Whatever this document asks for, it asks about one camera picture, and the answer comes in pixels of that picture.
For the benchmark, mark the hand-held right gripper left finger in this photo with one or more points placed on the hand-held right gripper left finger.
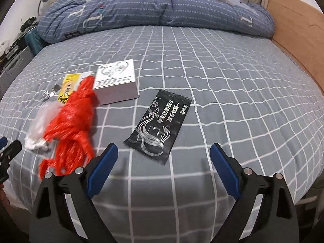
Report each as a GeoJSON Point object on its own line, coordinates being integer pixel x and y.
{"type": "Point", "coordinates": [103, 167]}

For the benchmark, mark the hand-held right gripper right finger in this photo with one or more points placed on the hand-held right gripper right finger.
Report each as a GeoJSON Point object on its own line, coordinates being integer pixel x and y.
{"type": "Point", "coordinates": [225, 169]}

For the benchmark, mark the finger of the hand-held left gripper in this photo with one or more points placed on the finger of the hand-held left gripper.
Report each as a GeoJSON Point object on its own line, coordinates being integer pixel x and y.
{"type": "Point", "coordinates": [2, 143]}
{"type": "Point", "coordinates": [12, 148]}

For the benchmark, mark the clear plastic bag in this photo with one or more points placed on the clear plastic bag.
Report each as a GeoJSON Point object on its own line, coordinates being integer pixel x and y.
{"type": "Point", "coordinates": [41, 119]}

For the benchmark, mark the red plastic bag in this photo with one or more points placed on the red plastic bag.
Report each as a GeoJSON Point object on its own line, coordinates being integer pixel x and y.
{"type": "Point", "coordinates": [73, 111]}

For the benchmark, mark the black silver printed sachet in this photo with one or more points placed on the black silver printed sachet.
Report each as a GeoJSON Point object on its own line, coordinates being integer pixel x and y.
{"type": "Point", "coordinates": [158, 126]}

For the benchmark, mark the white earphone box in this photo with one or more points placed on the white earphone box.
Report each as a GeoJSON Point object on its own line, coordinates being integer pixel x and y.
{"type": "Point", "coordinates": [116, 91]}

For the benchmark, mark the yellow white snack wrapper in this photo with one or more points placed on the yellow white snack wrapper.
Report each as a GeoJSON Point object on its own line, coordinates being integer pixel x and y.
{"type": "Point", "coordinates": [68, 86]}

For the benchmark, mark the grey checked bed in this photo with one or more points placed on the grey checked bed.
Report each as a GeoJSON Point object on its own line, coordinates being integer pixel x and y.
{"type": "Point", "coordinates": [227, 93]}

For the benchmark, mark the grey suitcase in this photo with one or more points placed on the grey suitcase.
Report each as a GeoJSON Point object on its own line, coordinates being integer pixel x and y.
{"type": "Point", "coordinates": [15, 65]}

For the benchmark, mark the teal suitcase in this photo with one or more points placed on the teal suitcase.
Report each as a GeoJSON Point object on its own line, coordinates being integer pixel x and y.
{"type": "Point", "coordinates": [34, 41]}

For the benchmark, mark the dark cloth bundle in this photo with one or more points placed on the dark cloth bundle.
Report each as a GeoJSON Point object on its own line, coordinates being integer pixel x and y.
{"type": "Point", "coordinates": [30, 21]}

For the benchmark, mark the wooden headboard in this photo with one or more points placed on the wooden headboard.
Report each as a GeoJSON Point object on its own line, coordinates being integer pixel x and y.
{"type": "Point", "coordinates": [298, 30]}

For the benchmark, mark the blue striped quilt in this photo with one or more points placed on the blue striped quilt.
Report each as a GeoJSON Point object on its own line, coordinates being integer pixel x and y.
{"type": "Point", "coordinates": [151, 7]}

